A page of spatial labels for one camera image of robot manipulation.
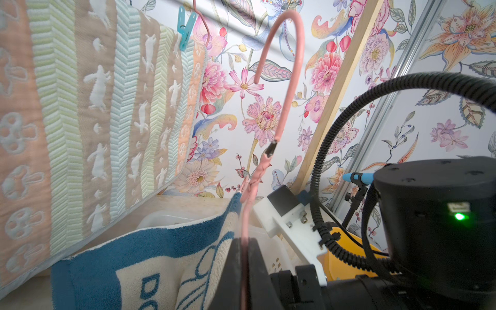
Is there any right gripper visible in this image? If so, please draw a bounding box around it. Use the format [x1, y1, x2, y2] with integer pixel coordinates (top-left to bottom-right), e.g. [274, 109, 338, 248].
[270, 265, 326, 310]

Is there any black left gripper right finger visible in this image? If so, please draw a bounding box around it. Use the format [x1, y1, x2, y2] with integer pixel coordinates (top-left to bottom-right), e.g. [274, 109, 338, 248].
[247, 238, 283, 310]

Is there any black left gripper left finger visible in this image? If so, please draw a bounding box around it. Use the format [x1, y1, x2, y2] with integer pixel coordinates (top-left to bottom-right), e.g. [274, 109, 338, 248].
[209, 238, 246, 309]

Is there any cream blue cartoon towel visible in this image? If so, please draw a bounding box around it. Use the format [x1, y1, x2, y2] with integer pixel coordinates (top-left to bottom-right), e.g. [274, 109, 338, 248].
[51, 194, 242, 309]

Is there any pink wire hanger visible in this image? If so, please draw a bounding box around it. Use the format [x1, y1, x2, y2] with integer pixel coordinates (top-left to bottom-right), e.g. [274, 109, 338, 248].
[239, 9, 306, 310]
[192, 0, 211, 47]

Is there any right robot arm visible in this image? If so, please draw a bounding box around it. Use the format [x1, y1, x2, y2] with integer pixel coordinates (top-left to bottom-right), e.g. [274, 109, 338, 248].
[271, 72, 495, 309]

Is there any yellow plastic bin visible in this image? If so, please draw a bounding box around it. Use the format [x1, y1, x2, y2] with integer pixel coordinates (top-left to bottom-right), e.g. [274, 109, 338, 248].
[321, 227, 388, 282]

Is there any pastel striped bunny towel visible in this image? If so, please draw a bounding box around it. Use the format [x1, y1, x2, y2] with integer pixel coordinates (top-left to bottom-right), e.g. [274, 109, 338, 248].
[1, 1, 207, 297]

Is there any teal clothespin striped towel rear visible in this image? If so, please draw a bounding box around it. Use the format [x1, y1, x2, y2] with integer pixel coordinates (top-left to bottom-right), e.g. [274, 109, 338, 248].
[177, 6, 198, 51]

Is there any wooden clothes rack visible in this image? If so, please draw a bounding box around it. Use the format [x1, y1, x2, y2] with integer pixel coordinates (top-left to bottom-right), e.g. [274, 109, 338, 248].
[291, 0, 383, 194]

